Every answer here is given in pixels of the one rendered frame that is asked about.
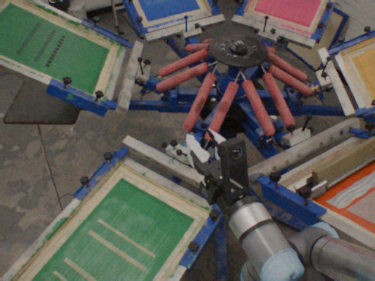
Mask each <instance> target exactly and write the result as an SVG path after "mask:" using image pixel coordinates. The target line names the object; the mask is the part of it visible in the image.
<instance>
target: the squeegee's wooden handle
mask: <svg viewBox="0 0 375 281"><path fill-rule="evenodd" d="M374 155H375V137H374V136H372V137H371V138H369V139H367V140H365V141H364V142H362V143H361V144H358V145H356V146H355V147H354V148H352V149H350V150H348V151H346V152H345V153H343V154H342V155H340V156H337V157H336V158H334V159H332V160H330V161H329V162H328V163H325V164H323V165H322V166H320V167H318V168H317V169H315V170H314V171H312V177H313V187H315V186H317V185H319V184H320V183H322V182H323V181H326V180H327V183H326V184H328V183H329V182H331V181H332V180H334V179H337V178H338V177H339V176H341V175H342V174H344V173H345V172H347V171H350V170H351V169H353V168H354V167H356V165H359V164H361V163H362V162H364V161H365V160H367V159H368V158H370V157H372V156H374ZM326 184H325V185H326Z"/></svg>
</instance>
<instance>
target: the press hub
mask: <svg viewBox="0 0 375 281"><path fill-rule="evenodd" d="M209 51H210V54H211V56H212V57H213V58H215V59H216V60H217V61H219V62H220V63H221V64H225V65H228V70H227V71H226V72H222V73H221V75H222V76H223V78H221V80H220V81H219V82H218V83H217V82H216V81H215V82H214V83H213V86H212V89H216V94H217V96H216V97H208V96H207V99H206V102H205V103H204V107H205V108H206V109H201V112H200V114H199V116H200V117H201V119H202V120H203V121H204V120H205V119H207V117H208V115H209V114H210V113H211V112H212V110H214V109H215V106H216V105H217V104H218V103H219V102H220V101H221V100H222V99H223V94H224V93H225V91H226V89H227V87H228V85H229V83H230V82H235V80H236V79H237V75H238V73H239V69H238V67H240V69H241V67H242V73H243V75H244V77H245V72H244V70H245V68H250V67H255V66H257V65H260V64H262V63H264V62H265V61H266V59H267V57H268V56H269V53H268V50H267V46H266V45H265V44H264V43H262V42H261V41H260V40H258V39H256V38H254V37H250V36H248V35H244V34H224V35H222V36H220V37H216V38H215V39H214V40H213V41H211V43H210V45H209ZM245 80H246V78H245ZM250 80H251V82H252V84H253V86H254V88H255V90H261V91H265V89H264V87H263V86H262V85H261V84H260V83H258V81H257V80H255V79H253V78H250ZM242 82H244V78H243V76H242V74H241V73H240V75H239V77H238V79H237V82H236V83H237V85H238V86H239V87H238V90H237V93H236V94H235V95H234V99H233V100H232V103H231V105H230V108H229V110H228V111H227V113H226V115H225V119H228V120H226V122H225V124H224V125H223V126H222V128H221V129H220V136H222V137H223V138H224V139H226V140H227V139H232V138H236V137H237V133H242V132H245V128H244V127H243V126H242V125H241V123H240V122H239V121H237V120H243V119H248V115H247V114H246V113H245V112H243V110H242V109H241V108H240V106H238V104H239V103H243V102H246V101H247V102H248V103H249V104H250V101H249V99H248V97H247V96H246V93H245V90H244V89H243V87H242ZM260 100H261V103H262V105H263V106H264V107H265V106H266V104H267V98H260Z"/></svg>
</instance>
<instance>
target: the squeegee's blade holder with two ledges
mask: <svg viewBox="0 0 375 281"><path fill-rule="evenodd" d="M374 159H375V155H374V156H372V157H370V158H368V159H367V160H365V161H364V162H362V163H361V164H359V165H356V167H354V168H353V169H351V170H350V171H347V172H345V173H344V174H342V175H341V176H339V177H338V178H337V179H334V180H332V181H331V182H329V183H328V184H326V188H329V187H331V186H333V185H334V184H337V183H338V182H339V181H340V180H342V179H344V178H346V177H347V176H349V175H351V174H352V173H354V172H355V171H356V170H358V169H361V168H362V167H363V166H364V165H366V164H368V163H370V162H371V161H373V160H374Z"/></svg>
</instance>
